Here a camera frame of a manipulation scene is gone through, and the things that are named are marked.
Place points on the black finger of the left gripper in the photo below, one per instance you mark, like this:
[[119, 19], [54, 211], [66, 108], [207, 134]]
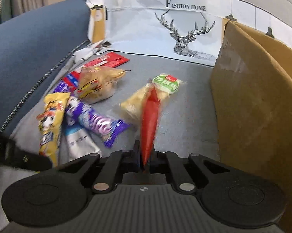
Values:
[[11, 155]]

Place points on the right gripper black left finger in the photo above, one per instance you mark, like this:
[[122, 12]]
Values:
[[57, 195]]

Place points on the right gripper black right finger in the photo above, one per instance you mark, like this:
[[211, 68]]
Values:
[[229, 195]]

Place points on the plain red snack packet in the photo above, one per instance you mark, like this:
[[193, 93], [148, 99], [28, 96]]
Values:
[[149, 122]]

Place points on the yellow cartoon bread packet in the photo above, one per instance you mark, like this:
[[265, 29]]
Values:
[[50, 125]]

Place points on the purple and white flat packet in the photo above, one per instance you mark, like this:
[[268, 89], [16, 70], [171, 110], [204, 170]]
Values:
[[78, 139]]

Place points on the purple cartoon snack bar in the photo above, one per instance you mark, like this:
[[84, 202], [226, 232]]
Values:
[[105, 127]]

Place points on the red and blue snack packet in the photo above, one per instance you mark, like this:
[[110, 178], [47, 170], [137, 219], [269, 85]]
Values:
[[111, 59]]

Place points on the blue sofa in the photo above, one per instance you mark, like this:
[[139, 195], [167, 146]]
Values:
[[33, 48]]

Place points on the clear bag of biscuits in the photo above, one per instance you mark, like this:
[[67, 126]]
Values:
[[97, 83]]

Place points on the open cardboard box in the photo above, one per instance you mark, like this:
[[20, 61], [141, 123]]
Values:
[[251, 85]]

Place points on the green label nougat packet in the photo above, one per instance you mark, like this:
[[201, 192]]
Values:
[[164, 84]]

